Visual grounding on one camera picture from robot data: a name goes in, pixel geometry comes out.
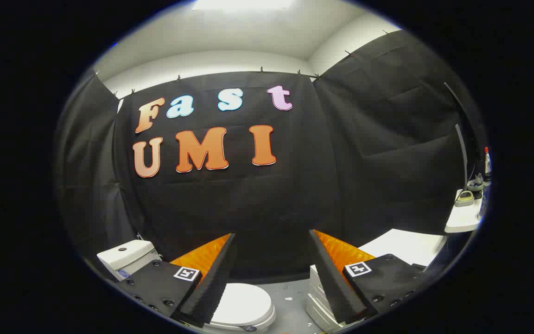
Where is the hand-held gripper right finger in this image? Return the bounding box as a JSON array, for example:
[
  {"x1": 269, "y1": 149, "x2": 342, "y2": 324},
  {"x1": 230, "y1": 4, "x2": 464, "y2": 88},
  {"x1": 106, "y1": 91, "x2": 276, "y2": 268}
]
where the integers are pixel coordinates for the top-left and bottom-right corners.
[{"x1": 308, "y1": 229, "x2": 430, "y2": 325}]

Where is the grey tape roll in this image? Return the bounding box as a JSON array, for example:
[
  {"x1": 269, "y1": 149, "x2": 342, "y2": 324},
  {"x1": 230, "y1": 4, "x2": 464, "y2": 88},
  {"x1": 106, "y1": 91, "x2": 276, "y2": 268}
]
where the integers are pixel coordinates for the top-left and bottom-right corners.
[{"x1": 454, "y1": 190, "x2": 476, "y2": 207}]

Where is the white toilet tank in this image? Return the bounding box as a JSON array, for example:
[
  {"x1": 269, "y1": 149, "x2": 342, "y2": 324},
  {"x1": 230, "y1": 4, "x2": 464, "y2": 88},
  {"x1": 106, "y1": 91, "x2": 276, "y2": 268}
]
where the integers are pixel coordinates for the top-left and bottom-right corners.
[{"x1": 96, "y1": 240, "x2": 161, "y2": 282}]

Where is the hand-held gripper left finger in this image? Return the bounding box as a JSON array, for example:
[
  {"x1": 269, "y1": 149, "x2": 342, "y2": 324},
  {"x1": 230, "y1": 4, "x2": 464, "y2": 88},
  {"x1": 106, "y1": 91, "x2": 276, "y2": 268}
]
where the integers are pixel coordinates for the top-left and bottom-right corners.
[{"x1": 115, "y1": 233, "x2": 237, "y2": 328}]

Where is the white side shelf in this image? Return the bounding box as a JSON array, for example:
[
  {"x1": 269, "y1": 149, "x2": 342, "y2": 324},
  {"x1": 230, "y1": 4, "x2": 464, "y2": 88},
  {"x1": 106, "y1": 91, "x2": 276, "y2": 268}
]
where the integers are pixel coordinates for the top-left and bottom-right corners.
[{"x1": 445, "y1": 188, "x2": 486, "y2": 233}]

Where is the white toilet lid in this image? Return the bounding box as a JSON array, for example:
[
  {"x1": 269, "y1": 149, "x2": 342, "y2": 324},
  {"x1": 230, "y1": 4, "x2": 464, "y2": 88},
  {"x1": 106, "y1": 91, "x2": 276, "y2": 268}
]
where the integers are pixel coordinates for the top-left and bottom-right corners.
[{"x1": 209, "y1": 283, "x2": 277, "y2": 328}]

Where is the red-capped bottle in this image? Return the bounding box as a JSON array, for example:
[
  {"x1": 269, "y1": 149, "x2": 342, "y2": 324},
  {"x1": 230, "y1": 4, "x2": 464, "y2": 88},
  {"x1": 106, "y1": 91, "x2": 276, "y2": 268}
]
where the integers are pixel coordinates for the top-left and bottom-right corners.
[{"x1": 483, "y1": 147, "x2": 493, "y2": 186}]

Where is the white drawer cabinet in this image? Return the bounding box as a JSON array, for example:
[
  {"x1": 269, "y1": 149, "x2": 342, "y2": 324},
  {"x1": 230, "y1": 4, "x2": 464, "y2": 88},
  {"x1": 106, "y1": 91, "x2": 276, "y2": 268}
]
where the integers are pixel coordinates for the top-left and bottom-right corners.
[{"x1": 305, "y1": 229, "x2": 448, "y2": 333}]

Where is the black backdrop cloth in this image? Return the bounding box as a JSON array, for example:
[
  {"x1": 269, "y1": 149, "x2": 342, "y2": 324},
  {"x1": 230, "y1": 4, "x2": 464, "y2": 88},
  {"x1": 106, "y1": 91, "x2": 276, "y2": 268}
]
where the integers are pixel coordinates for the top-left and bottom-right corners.
[{"x1": 56, "y1": 30, "x2": 485, "y2": 284}]

